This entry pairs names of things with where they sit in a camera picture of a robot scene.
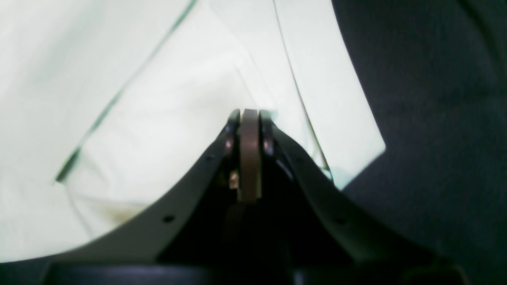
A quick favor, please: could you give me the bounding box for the light green T-shirt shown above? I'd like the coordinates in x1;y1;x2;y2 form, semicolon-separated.
0;0;386;263

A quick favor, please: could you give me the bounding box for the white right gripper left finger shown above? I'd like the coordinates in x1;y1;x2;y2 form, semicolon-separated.
42;109;261;285

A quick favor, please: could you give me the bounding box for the black table cloth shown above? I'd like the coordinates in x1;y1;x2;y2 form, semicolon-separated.
1;0;506;285

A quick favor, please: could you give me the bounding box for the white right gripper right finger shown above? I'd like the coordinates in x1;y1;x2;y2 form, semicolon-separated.
259;110;468;285

